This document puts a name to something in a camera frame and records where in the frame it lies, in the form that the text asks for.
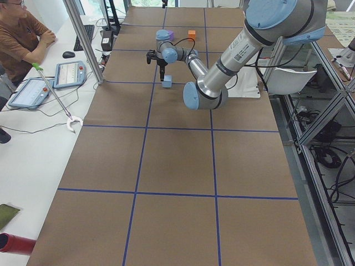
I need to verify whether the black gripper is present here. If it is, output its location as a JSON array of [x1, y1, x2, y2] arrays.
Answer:
[[146, 49, 168, 81]]

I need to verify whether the light blue foam block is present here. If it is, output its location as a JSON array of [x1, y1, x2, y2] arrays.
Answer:
[[162, 75, 173, 88]]

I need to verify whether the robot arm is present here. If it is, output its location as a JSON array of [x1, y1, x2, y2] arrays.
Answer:
[[146, 0, 327, 110]]

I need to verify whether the purple foam block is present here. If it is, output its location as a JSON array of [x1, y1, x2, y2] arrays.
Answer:
[[168, 30, 174, 41]]

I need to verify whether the orange foam block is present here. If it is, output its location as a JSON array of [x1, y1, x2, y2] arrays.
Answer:
[[187, 30, 196, 42]]

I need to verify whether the black power adapter box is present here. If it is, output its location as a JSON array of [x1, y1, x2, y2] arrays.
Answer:
[[101, 30, 114, 52]]

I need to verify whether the black keyboard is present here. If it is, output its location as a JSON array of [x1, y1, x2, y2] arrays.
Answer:
[[73, 24, 95, 52]]

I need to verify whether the teach pendant tablet far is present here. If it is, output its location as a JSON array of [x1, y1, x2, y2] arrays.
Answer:
[[53, 60, 86, 89]]

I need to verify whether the teach pendant tablet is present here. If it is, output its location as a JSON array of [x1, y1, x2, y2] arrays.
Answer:
[[8, 78, 50, 109], [53, 60, 86, 89]]

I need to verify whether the black computer mouse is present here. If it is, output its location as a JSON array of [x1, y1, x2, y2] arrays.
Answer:
[[62, 51, 75, 59]]

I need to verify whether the reacher grabber tool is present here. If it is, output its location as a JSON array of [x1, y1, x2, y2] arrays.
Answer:
[[32, 63, 83, 133]]

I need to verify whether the white plastic chair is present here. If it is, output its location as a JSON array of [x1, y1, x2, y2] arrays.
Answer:
[[267, 68, 317, 95]]

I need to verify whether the teach pendant tablet near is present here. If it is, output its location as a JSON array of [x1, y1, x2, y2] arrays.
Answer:
[[8, 78, 50, 109]]

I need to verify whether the seated person brown shirt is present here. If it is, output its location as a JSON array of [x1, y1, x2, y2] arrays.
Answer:
[[1, 1, 57, 85]]

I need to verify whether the green cloth pouch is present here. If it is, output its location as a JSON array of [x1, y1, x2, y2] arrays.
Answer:
[[0, 204, 20, 229]]

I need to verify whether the red cylinder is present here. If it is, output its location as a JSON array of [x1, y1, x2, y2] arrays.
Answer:
[[1, 233, 36, 255]]

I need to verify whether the aluminium frame post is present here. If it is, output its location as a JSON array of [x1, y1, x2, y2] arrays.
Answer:
[[63, 0, 104, 85]]

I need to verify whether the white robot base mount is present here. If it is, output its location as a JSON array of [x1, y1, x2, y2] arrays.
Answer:
[[226, 66, 260, 99]]

